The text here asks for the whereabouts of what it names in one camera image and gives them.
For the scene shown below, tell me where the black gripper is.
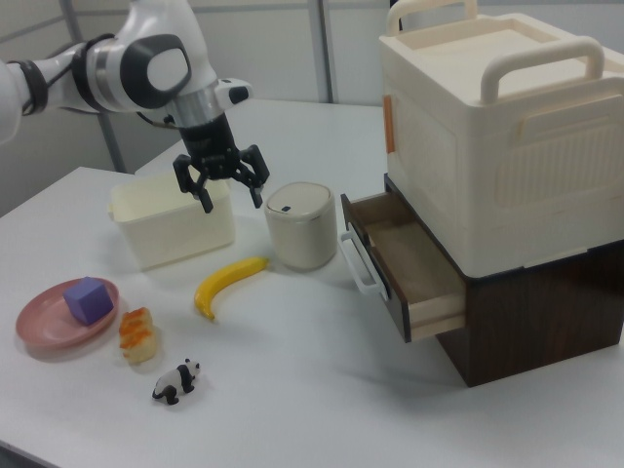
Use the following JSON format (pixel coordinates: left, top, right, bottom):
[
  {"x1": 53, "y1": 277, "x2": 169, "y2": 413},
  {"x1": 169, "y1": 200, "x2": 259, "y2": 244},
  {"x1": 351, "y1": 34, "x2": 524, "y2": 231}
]
[{"x1": 173, "y1": 112, "x2": 272, "y2": 215}]

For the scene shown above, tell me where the dark drawer with white handle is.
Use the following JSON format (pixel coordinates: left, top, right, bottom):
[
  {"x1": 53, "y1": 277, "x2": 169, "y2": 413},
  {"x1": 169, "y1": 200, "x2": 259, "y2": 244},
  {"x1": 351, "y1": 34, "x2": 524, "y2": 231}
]
[{"x1": 338, "y1": 191, "x2": 467, "y2": 344}]

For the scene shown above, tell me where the cream open plastic bin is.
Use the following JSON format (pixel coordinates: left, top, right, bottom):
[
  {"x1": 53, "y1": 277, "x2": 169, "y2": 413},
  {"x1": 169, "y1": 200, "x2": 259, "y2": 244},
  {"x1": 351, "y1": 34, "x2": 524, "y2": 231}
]
[{"x1": 106, "y1": 171, "x2": 236, "y2": 272}]

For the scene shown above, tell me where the dark wood drawer cabinet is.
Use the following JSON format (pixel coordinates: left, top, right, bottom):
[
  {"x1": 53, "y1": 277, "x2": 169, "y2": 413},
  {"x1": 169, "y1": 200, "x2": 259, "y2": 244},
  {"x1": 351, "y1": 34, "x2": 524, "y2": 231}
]
[{"x1": 383, "y1": 174, "x2": 624, "y2": 390}]

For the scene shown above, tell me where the small beige lidded trash can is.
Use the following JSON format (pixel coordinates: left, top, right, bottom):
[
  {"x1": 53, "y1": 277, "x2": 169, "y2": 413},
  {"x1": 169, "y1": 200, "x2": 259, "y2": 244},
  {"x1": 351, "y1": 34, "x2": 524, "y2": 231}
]
[{"x1": 264, "y1": 181, "x2": 339, "y2": 272}]

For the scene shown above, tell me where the yellow toy banana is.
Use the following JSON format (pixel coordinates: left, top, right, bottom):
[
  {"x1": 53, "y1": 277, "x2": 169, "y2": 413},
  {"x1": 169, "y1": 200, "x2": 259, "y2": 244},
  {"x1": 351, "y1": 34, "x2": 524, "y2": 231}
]
[{"x1": 193, "y1": 255, "x2": 271, "y2": 323}]

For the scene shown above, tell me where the toy salmon sushi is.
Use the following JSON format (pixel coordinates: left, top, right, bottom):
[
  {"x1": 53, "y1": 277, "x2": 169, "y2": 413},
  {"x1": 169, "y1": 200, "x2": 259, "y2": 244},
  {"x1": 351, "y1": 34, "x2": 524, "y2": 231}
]
[{"x1": 118, "y1": 305, "x2": 159, "y2": 365}]

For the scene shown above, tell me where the purple cube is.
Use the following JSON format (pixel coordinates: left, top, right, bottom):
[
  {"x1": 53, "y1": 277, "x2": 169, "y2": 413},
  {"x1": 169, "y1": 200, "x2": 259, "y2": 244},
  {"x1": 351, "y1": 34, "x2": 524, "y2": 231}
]
[{"x1": 62, "y1": 276, "x2": 115, "y2": 326}]

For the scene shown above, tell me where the toy panda figure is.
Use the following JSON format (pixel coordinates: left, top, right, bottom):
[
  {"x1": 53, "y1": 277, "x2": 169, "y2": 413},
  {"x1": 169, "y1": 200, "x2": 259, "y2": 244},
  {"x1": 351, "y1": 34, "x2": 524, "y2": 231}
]
[{"x1": 150, "y1": 358, "x2": 203, "y2": 406}]

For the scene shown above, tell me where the pink plate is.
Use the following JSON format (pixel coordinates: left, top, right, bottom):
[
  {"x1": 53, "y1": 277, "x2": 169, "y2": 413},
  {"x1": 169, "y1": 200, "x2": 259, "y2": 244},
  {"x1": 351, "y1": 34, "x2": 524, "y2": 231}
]
[{"x1": 15, "y1": 277, "x2": 121, "y2": 349}]

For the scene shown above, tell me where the grey partition frame post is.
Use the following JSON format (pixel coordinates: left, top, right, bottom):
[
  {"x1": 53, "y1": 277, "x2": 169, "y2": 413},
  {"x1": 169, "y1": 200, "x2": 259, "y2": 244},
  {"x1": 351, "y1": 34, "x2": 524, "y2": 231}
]
[
  {"x1": 318, "y1": 0, "x2": 339, "y2": 104},
  {"x1": 96, "y1": 110, "x2": 124, "y2": 173}
]

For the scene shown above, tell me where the cream storage box with handles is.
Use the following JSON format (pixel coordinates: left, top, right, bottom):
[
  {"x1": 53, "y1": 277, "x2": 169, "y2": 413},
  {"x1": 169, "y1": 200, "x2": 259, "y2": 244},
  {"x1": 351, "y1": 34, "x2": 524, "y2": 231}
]
[{"x1": 378, "y1": 0, "x2": 624, "y2": 280}]

